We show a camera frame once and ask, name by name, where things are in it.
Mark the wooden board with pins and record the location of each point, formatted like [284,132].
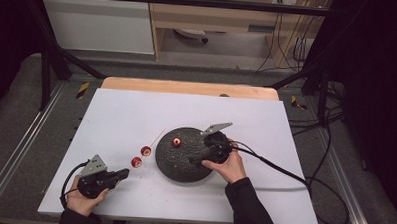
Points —
[187,87]

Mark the red round fruit piece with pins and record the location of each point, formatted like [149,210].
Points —
[176,142]
[146,151]
[136,162]

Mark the black round plate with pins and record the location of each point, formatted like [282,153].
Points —
[180,158]

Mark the grey object under desk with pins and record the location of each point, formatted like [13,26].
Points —
[191,34]

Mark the black curtain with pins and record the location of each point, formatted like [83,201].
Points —
[9,35]
[377,81]

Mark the thin wooden skewer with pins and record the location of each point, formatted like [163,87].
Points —
[153,142]

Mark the aluminium floor rail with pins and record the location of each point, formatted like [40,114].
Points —
[347,184]
[18,142]

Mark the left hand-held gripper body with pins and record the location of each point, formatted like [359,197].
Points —
[95,180]

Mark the white cabinet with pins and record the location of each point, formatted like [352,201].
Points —
[99,25]

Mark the person's right hand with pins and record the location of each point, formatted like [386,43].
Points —
[229,168]

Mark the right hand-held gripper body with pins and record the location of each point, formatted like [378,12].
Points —
[217,146]

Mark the black metal frame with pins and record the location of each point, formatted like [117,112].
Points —
[177,0]

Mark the light wooden desk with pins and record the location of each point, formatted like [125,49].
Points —
[216,17]

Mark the person's left hand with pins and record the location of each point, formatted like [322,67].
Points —
[83,203]

